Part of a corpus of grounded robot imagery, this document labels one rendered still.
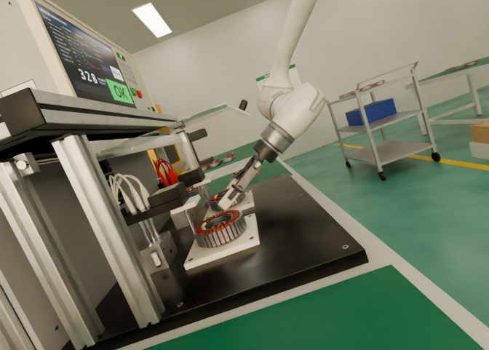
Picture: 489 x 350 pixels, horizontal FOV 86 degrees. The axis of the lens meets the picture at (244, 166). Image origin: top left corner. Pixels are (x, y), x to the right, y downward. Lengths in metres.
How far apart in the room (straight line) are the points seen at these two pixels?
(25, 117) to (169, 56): 5.90
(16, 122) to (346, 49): 6.30
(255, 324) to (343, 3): 6.59
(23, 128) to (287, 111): 0.57
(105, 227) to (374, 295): 0.35
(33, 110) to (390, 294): 0.47
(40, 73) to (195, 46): 5.69
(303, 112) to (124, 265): 0.56
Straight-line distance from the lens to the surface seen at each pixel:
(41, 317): 0.53
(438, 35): 7.45
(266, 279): 0.41
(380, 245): 0.45
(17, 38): 0.60
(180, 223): 0.81
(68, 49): 0.61
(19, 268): 0.51
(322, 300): 0.37
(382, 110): 3.35
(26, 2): 0.60
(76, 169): 0.41
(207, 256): 0.52
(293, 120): 0.73
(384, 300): 0.36
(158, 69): 6.26
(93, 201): 0.41
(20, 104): 0.41
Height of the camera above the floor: 0.98
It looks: 8 degrees down
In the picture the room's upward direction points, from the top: 21 degrees counter-clockwise
